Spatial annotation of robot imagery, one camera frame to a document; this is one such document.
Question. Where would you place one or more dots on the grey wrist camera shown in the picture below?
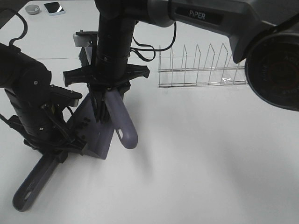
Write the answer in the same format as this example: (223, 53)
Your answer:
(64, 97)
(85, 38)

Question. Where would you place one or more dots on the purple hand brush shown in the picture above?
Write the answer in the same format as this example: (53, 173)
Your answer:
(116, 112)

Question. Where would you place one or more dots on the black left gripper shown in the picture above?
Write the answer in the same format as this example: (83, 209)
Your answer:
(41, 122)

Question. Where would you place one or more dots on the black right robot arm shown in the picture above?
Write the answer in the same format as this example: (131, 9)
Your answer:
(262, 33)

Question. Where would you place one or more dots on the purple plastic dustpan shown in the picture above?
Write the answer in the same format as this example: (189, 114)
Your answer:
(89, 132)

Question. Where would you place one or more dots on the small grey round cap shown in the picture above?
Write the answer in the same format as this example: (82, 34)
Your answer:
(32, 9)

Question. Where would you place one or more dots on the pile of coffee beans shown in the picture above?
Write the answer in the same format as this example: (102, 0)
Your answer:
(81, 128)

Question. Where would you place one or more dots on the metal wire rack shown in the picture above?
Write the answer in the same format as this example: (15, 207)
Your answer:
(210, 66)

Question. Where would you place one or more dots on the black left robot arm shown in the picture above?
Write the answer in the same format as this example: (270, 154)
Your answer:
(18, 69)

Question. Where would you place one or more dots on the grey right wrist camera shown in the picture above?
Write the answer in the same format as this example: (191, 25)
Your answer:
(85, 38)

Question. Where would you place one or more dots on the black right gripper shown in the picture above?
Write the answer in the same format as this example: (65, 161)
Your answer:
(107, 65)

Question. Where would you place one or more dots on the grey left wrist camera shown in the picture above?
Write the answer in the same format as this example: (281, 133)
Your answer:
(64, 97)

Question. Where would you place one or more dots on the smartphone in blue case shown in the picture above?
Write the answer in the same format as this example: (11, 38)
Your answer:
(54, 8)

